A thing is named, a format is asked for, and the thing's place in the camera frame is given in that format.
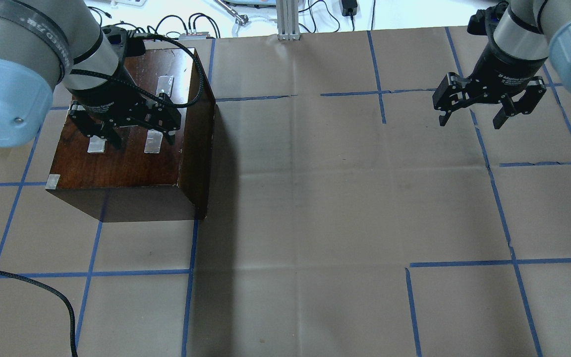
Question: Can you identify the black braided cable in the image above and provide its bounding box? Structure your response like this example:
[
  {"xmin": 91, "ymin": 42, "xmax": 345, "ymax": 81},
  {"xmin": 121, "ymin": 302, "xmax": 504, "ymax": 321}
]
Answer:
[{"xmin": 0, "ymin": 266, "xmax": 78, "ymax": 357}]

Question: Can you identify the black power adapter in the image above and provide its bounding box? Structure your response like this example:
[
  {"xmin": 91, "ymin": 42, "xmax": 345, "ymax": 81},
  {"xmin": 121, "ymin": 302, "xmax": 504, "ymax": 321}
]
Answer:
[{"xmin": 340, "ymin": 0, "xmax": 358, "ymax": 17}]

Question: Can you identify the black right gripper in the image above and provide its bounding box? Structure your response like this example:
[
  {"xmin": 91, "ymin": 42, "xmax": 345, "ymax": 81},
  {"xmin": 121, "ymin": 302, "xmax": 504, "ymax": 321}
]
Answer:
[{"xmin": 433, "ymin": 45, "xmax": 548, "ymax": 129}]

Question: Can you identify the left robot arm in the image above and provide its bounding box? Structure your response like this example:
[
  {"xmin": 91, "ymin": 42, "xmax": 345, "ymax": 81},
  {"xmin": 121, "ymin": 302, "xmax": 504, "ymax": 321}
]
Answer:
[{"xmin": 0, "ymin": 0, "xmax": 181, "ymax": 149}]

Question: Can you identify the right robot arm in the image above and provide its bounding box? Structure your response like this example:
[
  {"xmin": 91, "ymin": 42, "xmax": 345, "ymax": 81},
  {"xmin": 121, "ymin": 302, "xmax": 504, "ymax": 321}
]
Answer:
[{"xmin": 432, "ymin": 0, "xmax": 571, "ymax": 129}]

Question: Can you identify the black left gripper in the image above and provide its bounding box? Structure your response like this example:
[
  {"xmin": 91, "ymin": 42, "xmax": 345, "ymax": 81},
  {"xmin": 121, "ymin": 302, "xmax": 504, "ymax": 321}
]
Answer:
[{"xmin": 70, "ymin": 80, "xmax": 181, "ymax": 150}]

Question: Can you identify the dark wooden drawer box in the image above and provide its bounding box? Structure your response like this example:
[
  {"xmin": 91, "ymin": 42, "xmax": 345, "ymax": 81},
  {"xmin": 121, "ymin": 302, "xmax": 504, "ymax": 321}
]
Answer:
[{"xmin": 46, "ymin": 48, "xmax": 216, "ymax": 223}]

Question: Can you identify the aluminium profile post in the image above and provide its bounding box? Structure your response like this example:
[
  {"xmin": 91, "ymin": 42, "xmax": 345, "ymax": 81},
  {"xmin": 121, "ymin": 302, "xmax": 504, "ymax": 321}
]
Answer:
[{"xmin": 276, "ymin": 0, "xmax": 300, "ymax": 41}]

